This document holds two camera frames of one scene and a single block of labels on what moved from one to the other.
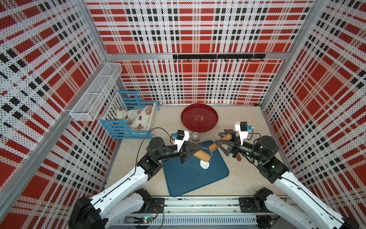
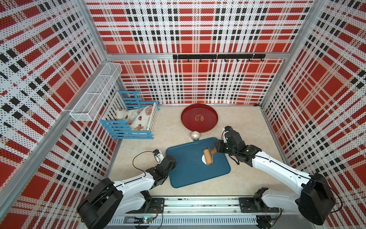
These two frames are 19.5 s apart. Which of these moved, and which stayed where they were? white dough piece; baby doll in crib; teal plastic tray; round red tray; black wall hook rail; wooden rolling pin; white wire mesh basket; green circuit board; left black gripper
Moved: white dough piece; teal plastic tray; left black gripper; wooden rolling pin
Stayed: round red tray; white wire mesh basket; baby doll in crib; black wall hook rail; green circuit board
